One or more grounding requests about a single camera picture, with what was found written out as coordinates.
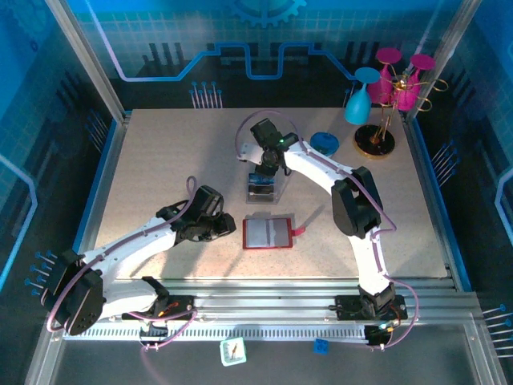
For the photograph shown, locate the red leather card holder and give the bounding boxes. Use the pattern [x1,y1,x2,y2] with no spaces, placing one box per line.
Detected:
[242,216,306,250]

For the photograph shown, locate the clear acrylic tiered card stand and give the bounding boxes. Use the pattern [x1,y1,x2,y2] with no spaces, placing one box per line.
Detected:
[244,158,293,205]

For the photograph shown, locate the white cup with blue lid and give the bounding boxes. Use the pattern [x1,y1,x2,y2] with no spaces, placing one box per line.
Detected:
[309,131,341,157]

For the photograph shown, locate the teal wine glass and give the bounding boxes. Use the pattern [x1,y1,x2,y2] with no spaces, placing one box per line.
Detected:
[343,67,381,126]

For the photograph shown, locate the black controller box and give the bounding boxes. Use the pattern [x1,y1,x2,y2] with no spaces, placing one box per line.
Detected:
[138,322,170,347]
[365,324,396,348]

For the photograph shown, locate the magenta wine glass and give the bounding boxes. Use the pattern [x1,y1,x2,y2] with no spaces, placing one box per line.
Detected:
[394,53,437,112]
[367,47,403,106]

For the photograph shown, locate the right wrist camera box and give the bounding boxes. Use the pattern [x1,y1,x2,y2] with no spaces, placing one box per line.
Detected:
[238,140,264,162]

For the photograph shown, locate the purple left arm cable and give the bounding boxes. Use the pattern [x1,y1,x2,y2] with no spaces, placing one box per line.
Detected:
[46,175,200,385]

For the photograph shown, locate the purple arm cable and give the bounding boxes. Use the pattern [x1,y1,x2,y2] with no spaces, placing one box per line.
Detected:
[46,175,200,385]
[235,110,419,351]

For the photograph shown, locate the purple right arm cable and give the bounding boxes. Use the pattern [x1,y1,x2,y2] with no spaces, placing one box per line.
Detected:
[235,110,419,351]

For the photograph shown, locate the aluminium front rail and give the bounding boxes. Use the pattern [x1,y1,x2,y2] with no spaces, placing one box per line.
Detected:
[50,278,480,322]

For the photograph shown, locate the gold wire glass rack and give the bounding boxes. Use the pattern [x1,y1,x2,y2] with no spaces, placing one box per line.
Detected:
[352,66,449,160]

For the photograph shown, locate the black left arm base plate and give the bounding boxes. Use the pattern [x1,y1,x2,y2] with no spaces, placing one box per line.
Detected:
[121,294,196,322]

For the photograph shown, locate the white slotted cable duct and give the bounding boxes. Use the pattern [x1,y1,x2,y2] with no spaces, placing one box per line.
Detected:
[63,323,372,342]

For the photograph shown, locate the white tag on rail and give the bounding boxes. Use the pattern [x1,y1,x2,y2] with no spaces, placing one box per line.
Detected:
[219,336,248,367]

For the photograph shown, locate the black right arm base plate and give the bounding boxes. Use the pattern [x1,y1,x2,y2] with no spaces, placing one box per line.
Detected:
[334,294,409,322]

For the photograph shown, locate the aluminium frame post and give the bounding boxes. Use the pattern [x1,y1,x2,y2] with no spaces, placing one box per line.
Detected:
[43,0,129,121]
[403,0,483,122]

